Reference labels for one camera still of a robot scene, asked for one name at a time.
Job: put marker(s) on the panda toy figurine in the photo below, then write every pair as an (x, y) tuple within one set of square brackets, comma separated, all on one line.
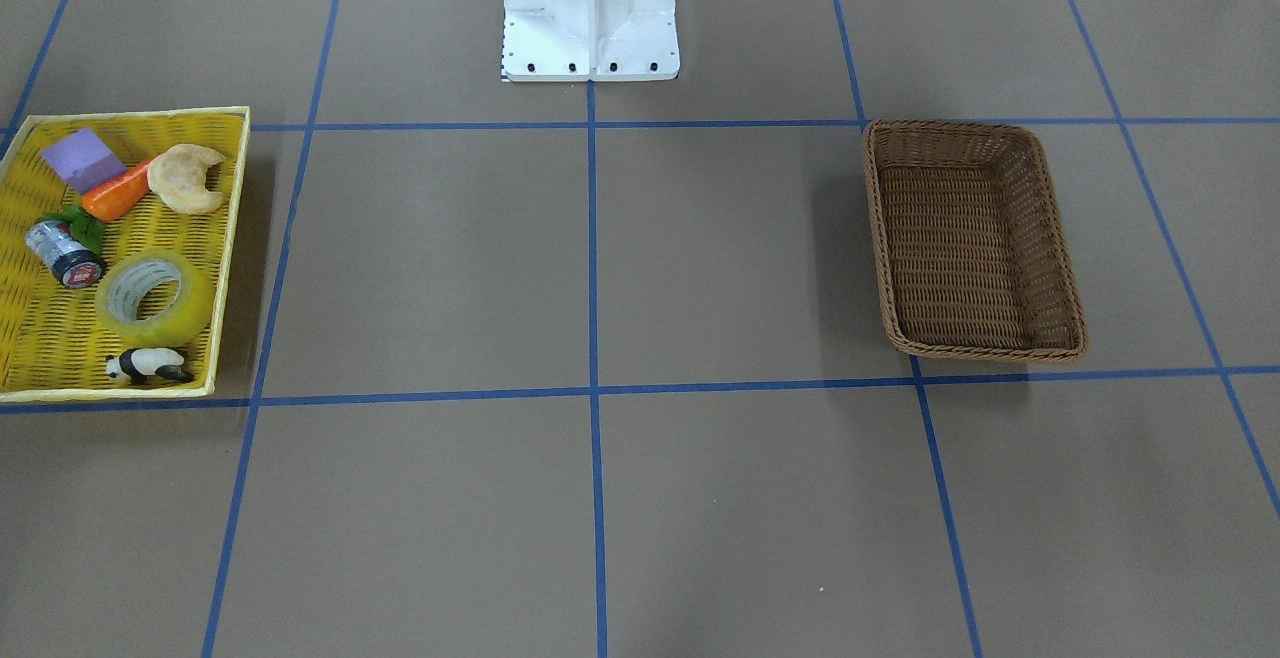
[(136, 366)]

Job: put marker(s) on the yellow woven basket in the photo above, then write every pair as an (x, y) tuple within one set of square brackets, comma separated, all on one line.
[(54, 343)]

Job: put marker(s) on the purple foam block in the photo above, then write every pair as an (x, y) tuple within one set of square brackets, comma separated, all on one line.
[(83, 161)]

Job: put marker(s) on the brown wicker basket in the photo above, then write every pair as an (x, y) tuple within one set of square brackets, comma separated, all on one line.
[(970, 253)]

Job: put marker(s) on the yellow clear tape roll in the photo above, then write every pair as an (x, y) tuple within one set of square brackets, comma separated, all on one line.
[(155, 298)]

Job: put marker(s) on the toy carrot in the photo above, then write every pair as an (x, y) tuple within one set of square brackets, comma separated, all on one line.
[(110, 201)]

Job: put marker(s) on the small dark jar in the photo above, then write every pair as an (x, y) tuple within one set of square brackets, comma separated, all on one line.
[(71, 262)]

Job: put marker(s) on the toy croissant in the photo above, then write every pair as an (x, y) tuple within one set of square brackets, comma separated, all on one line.
[(178, 177)]

